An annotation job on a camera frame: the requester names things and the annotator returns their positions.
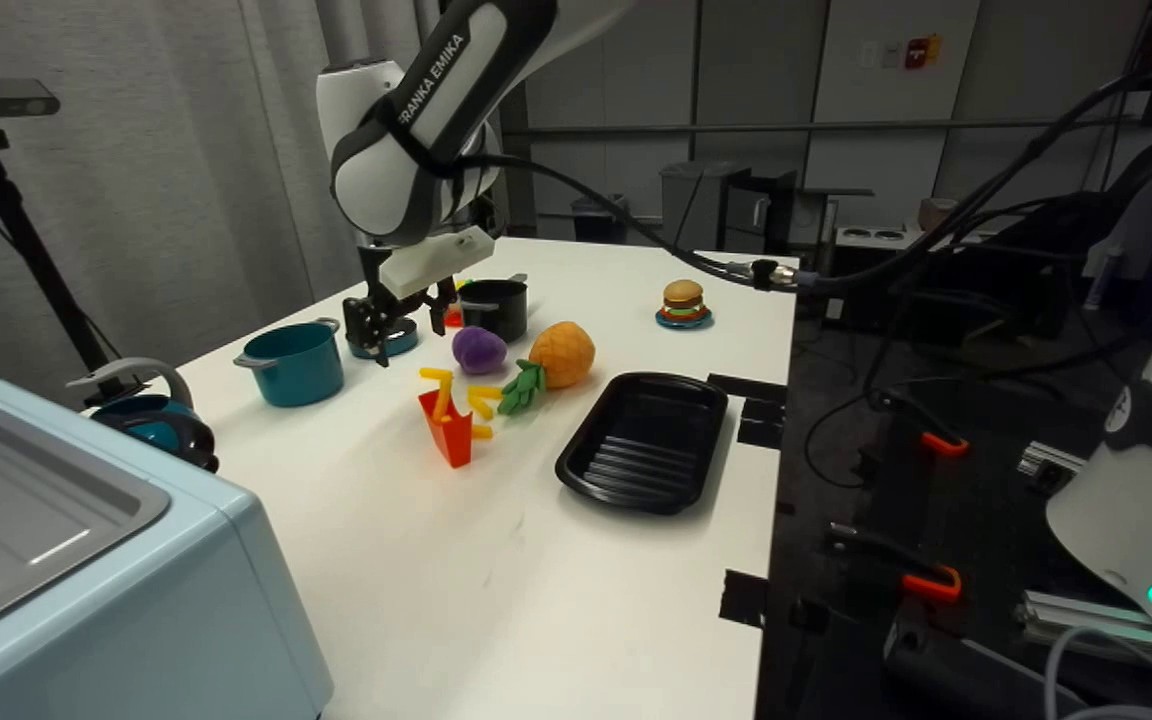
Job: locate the red toy under saucepan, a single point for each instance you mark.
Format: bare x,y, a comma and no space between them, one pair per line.
452,319

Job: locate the purple plush eggplant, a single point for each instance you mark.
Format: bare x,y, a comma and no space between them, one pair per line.
476,349

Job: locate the black toy saucepan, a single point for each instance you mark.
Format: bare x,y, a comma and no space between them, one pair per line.
499,305

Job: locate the black camera tripod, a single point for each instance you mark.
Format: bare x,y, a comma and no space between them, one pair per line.
33,97

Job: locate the teal toy kettle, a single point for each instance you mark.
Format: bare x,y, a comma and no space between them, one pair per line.
148,401

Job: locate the light blue toy oven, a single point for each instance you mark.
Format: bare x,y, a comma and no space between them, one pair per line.
137,587

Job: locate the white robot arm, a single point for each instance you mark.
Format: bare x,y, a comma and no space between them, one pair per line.
405,150

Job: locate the teal pot lid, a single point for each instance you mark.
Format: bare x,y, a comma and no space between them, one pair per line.
396,340

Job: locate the orange-handled clamp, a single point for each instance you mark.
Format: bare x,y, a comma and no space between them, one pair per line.
930,429
910,569

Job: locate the red fries pack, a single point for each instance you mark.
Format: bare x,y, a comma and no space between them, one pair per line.
445,424

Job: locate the teal toy pot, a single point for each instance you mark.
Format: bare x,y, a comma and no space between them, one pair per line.
293,366

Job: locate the toy burger on plate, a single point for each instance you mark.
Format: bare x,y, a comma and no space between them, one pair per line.
683,305

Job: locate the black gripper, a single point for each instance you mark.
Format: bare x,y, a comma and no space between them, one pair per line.
405,282

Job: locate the plush pineapple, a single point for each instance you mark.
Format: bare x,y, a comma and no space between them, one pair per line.
559,359

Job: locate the black baking tray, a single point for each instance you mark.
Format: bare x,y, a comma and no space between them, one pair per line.
646,445

